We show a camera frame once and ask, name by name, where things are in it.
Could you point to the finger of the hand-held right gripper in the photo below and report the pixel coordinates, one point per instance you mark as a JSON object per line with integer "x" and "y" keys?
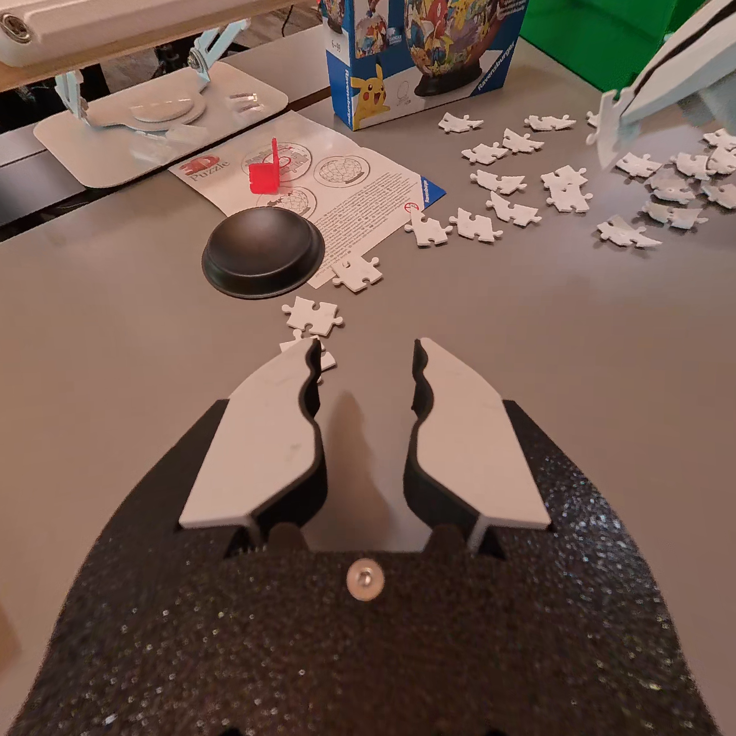
{"x": 684, "y": 75}
{"x": 690, "y": 26}

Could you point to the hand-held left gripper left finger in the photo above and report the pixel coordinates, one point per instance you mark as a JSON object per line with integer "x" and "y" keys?
{"x": 259, "y": 448}

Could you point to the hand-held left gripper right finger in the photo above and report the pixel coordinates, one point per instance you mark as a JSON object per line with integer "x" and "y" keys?
{"x": 483, "y": 454}

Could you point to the white curved puzzle piece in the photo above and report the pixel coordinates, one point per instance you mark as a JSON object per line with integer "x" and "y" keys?
{"x": 609, "y": 132}

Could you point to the spread of white puzzle pieces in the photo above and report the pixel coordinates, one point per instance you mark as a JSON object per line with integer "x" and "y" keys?
{"x": 517, "y": 213}

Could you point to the black round puzzle stand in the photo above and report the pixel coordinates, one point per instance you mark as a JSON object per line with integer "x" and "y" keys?
{"x": 261, "y": 247}

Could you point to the blue puzzle box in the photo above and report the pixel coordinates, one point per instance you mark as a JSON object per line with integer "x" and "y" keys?
{"x": 351, "y": 98}

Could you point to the green plastic bin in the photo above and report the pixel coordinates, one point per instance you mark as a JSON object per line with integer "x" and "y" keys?
{"x": 586, "y": 34}

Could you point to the red plastic tool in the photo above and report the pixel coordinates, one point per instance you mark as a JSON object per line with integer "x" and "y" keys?
{"x": 261, "y": 178}

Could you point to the white instruction leaflet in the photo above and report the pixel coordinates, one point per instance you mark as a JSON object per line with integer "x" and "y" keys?
{"x": 374, "y": 195}

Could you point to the white board stand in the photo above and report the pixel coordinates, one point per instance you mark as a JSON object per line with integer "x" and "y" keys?
{"x": 241, "y": 115}

